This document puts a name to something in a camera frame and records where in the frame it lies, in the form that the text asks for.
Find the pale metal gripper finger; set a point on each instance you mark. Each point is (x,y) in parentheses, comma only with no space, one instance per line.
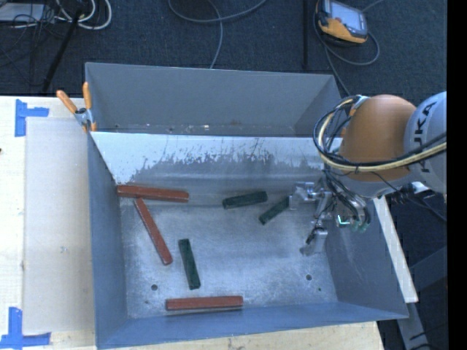
(318,241)
(305,191)

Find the dark green flat block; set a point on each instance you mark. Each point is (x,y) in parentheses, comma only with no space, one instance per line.
(244,200)
(189,264)
(274,210)

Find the grey metal bin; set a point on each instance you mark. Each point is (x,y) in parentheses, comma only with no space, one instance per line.
(233,253)

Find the red-brown flat block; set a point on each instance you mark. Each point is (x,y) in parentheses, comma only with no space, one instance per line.
(153,232)
(204,303)
(153,193)

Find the pale flat board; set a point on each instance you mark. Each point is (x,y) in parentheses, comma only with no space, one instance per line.
(58,224)

